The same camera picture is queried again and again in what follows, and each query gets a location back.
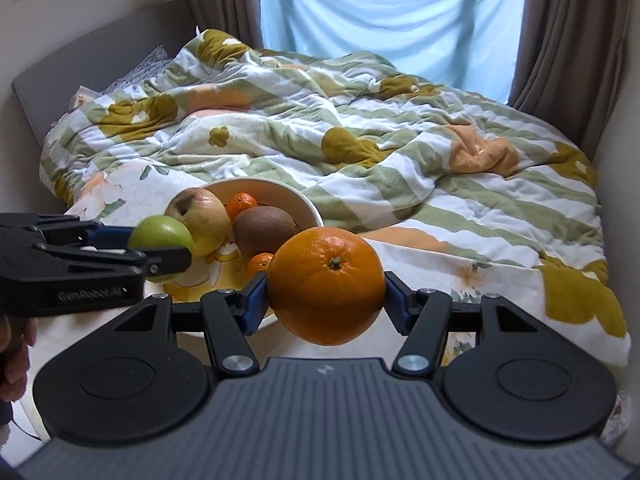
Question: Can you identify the green striped floral blanket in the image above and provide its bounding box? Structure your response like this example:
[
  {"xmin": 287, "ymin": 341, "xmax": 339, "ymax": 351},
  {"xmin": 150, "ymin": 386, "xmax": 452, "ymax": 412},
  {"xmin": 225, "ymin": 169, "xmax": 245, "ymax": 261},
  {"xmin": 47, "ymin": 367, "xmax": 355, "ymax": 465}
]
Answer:
[{"xmin": 40, "ymin": 29, "xmax": 628, "ymax": 366}]

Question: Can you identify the floral tablecloth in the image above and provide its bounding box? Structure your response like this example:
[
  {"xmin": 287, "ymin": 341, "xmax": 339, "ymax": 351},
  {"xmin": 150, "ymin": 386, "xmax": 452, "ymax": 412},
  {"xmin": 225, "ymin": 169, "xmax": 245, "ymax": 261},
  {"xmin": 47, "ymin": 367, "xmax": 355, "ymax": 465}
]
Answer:
[{"xmin": 22, "ymin": 167, "xmax": 548, "ymax": 376}]

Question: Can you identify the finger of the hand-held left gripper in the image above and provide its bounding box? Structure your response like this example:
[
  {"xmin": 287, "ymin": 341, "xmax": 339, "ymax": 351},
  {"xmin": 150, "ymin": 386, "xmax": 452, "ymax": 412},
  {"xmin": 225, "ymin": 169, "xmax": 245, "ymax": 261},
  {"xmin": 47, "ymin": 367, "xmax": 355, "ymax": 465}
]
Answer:
[
  {"xmin": 31, "ymin": 245, "xmax": 194, "ymax": 282},
  {"xmin": 37, "ymin": 214, "xmax": 134, "ymax": 251}
]

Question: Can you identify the light blue window cloth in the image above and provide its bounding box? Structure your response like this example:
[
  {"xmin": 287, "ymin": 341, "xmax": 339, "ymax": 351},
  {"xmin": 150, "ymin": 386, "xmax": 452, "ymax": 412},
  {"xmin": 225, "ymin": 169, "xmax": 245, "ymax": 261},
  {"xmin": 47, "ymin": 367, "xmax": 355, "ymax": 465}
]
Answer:
[{"xmin": 255, "ymin": 0, "xmax": 528, "ymax": 106}]

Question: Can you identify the grey bed headboard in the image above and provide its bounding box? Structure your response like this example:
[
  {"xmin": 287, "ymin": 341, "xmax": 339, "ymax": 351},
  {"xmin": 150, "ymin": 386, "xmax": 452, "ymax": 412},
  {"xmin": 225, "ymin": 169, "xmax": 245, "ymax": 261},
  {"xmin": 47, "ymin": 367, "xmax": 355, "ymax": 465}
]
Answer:
[{"xmin": 11, "ymin": 0, "xmax": 198, "ymax": 148}]

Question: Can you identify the wrinkled yellow-red apple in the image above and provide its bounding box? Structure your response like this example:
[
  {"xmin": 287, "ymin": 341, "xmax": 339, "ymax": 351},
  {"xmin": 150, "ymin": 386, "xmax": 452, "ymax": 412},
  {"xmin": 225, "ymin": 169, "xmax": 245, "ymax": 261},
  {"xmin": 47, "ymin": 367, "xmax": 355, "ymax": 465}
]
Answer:
[{"xmin": 165, "ymin": 187, "xmax": 233, "ymax": 257}]

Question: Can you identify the cream bowl with yellow inside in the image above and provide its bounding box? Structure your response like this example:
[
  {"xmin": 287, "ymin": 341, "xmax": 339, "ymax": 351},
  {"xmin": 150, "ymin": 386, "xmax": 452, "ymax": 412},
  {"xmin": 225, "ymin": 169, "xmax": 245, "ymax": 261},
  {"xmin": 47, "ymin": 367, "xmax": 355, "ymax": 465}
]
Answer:
[{"xmin": 160, "ymin": 177, "xmax": 325, "ymax": 333}]

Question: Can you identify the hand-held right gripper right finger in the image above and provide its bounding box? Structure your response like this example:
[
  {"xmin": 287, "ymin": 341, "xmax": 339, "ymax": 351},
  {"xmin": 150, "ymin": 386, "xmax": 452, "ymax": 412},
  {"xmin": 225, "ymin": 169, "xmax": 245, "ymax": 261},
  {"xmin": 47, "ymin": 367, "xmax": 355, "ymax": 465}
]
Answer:
[{"xmin": 382, "ymin": 271, "xmax": 576, "ymax": 380}]

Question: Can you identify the small mandarin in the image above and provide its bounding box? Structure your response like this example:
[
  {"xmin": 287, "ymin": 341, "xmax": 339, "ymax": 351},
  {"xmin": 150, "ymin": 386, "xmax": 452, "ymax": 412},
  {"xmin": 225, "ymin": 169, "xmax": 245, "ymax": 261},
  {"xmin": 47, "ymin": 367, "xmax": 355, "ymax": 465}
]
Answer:
[
  {"xmin": 246, "ymin": 252, "xmax": 275, "ymax": 279},
  {"xmin": 225, "ymin": 192, "xmax": 259, "ymax": 221}
]

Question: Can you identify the orange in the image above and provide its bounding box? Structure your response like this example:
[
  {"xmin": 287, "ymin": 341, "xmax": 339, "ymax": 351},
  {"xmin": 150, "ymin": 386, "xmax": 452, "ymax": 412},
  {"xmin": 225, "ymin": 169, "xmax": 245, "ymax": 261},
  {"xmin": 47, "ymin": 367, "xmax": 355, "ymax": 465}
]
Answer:
[{"xmin": 266, "ymin": 226, "xmax": 387, "ymax": 347}]

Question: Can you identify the patterned grey pillow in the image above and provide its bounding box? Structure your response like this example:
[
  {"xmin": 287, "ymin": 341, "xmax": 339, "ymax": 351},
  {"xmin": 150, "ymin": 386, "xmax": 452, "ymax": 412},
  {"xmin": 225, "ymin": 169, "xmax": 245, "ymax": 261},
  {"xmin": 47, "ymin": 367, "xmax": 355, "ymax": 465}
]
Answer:
[{"xmin": 100, "ymin": 44, "xmax": 173, "ymax": 96}]

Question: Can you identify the person's left hand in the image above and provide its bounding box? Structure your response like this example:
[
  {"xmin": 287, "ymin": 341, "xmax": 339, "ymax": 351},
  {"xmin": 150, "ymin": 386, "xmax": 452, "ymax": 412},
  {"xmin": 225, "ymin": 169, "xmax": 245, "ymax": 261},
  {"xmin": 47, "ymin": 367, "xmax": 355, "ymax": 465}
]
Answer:
[{"xmin": 0, "ymin": 316, "xmax": 38, "ymax": 404}]

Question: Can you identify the brown kiwi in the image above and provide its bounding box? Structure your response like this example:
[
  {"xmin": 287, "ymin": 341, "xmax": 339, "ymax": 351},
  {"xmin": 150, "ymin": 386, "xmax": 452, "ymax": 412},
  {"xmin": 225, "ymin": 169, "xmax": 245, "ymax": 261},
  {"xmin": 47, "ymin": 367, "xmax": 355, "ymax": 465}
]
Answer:
[{"xmin": 233, "ymin": 206, "xmax": 299, "ymax": 259}]

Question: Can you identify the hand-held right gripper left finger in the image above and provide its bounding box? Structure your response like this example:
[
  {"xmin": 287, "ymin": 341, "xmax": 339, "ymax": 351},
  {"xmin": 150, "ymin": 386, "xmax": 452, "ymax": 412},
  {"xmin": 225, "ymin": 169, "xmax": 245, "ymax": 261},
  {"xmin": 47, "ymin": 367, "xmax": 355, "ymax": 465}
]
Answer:
[{"xmin": 75, "ymin": 275, "xmax": 269, "ymax": 380}]

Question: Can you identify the green apple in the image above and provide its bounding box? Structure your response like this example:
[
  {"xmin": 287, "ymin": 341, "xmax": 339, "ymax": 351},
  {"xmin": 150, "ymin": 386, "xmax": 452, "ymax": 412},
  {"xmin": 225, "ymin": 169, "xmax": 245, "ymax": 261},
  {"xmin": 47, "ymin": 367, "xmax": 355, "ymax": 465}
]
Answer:
[{"xmin": 127, "ymin": 216, "xmax": 196, "ymax": 282}]

